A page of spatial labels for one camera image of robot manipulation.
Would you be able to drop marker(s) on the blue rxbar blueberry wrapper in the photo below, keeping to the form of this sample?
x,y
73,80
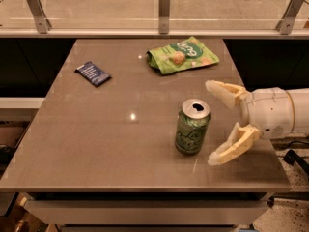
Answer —
x,y
91,72

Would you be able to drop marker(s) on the middle metal railing bracket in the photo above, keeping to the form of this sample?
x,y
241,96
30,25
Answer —
x,y
163,16

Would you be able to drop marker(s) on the left metal railing bracket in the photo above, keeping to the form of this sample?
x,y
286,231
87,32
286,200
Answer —
x,y
42,23

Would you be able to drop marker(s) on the white table drawer front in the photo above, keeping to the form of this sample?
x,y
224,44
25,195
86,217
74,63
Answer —
x,y
139,212

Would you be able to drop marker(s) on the green snack chip bag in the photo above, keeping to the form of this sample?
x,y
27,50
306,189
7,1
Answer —
x,y
177,57

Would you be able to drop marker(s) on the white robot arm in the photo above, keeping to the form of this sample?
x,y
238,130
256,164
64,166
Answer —
x,y
300,100

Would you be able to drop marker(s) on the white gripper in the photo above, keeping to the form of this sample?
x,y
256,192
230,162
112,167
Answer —
x,y
268,110

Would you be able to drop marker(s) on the right metal railing bracket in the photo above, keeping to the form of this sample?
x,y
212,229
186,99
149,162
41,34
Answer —
x,y
286,24

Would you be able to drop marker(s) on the green soda can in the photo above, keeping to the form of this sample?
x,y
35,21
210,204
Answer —
x,y
193,121

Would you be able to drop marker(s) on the metal railing bracket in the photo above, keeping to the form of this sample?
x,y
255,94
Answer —
x,y
42,23
163,16
286,24

